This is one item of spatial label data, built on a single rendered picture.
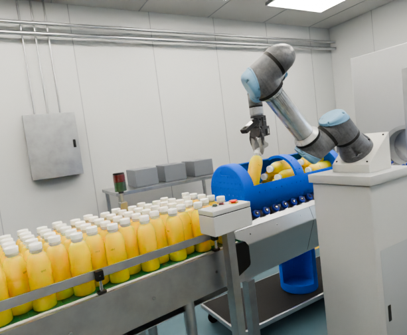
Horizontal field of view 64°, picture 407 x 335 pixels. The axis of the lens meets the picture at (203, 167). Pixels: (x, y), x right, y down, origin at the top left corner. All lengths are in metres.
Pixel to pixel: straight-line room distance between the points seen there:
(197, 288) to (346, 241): 0.69
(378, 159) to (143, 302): 1.13
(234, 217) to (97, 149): 3.67
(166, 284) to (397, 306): 1.01
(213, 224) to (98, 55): 4.06
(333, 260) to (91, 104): 3.92
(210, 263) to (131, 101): 3.86
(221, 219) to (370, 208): 0.61
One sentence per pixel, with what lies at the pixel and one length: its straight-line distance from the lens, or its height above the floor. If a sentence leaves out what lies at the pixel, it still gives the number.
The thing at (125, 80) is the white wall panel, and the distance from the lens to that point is 5.07.
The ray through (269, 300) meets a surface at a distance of 2.67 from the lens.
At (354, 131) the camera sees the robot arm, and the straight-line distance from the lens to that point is 1.57.
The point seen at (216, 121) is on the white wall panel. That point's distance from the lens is 5.62.
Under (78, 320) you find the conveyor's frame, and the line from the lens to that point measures 1.24.
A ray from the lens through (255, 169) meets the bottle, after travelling 1.76.
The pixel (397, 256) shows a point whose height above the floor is 0.77.
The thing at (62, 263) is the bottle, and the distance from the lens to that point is 1.24.
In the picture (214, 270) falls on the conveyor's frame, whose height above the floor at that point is 0.82.
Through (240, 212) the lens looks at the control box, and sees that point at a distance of 1.36.
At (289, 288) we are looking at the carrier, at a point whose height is 0.19.
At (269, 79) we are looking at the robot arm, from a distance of 1.31.
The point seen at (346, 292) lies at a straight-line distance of 1.73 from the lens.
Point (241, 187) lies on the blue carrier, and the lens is 1.65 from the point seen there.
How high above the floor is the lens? 1.37
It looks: 4 degrees down
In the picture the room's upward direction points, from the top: 7 degrees counter-clockwise
